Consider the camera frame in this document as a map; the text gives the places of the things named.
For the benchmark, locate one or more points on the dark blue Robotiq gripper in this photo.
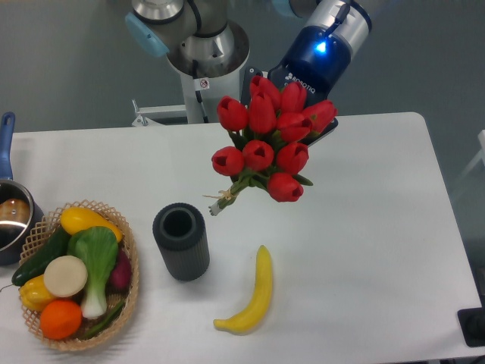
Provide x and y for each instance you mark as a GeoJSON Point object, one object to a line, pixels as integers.
{"type": "Point", "coordinates": [316, 62]}

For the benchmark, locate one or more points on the red tulip bouquet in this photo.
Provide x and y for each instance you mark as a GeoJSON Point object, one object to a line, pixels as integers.
{"type": "Point", "coordinates": [267, 152]}

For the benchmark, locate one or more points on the dark grey ribbed vase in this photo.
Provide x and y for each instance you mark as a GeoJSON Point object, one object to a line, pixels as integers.
{"type": "Point", "coordinates": [180, 234]}

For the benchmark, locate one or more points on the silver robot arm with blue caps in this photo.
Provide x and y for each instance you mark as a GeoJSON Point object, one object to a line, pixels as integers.
{"type": "Point", "coordinates": [210, 52]}

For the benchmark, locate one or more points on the yellow banana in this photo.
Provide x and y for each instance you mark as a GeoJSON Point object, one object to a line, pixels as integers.
{"type": "Point", "coordinates": [252, 315]}

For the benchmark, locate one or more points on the green bok choy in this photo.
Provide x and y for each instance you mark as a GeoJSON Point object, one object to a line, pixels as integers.
{"type": "Point", "coordinates": [97, 248]}

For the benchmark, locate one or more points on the black device at table edge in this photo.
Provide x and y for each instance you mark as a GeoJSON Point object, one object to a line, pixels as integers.
{"type": "Point", "coordinates": [472, 326]}

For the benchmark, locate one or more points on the purple red onion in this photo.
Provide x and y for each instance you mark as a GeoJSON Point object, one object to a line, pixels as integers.
{"type": "Point", "coordinates": [121, 274]}

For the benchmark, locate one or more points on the yellow squash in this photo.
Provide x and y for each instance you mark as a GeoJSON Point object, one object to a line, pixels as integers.
{"type": "Point", "coordinates": [77, 219]}

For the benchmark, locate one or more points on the woven wicker basket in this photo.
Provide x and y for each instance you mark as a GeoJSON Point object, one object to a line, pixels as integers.
{"type": "Point", "coordinates": [39, 236]}

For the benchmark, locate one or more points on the cream round bun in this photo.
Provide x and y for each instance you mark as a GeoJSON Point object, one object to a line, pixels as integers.
{"type": "Point", "coordinates": [65, 276]}

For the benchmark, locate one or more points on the green bean pod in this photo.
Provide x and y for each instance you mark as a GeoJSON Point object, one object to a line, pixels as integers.
{"type": "Point", "coordinates": [105, 322]}

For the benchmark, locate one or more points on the dark green cucumber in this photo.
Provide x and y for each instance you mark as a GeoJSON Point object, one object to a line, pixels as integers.
{"type": "Point", "coordinates": [56, 246]}

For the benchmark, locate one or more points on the orange fruit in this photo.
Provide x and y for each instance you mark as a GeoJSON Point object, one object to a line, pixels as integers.
{"type": "Point", "coordinates": [60, 319]}

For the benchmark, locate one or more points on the yellow bell pepper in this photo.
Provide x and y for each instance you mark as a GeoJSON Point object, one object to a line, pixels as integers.
{"type": "Point", "coordinates": [34, 295]}

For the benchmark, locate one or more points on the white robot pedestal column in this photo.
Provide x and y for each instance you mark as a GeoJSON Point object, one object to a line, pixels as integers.
{"type": "Point", "coordinates": [202, 95]}

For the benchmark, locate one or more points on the white metal base frame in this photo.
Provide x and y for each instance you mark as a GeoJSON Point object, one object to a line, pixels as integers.
{"type": "Point", "coordinates": [158, 115]}

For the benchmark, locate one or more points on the blue handled saucepan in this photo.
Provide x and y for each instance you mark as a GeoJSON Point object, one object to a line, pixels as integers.
{"type": "Point", "coordinates": [19, 211]}

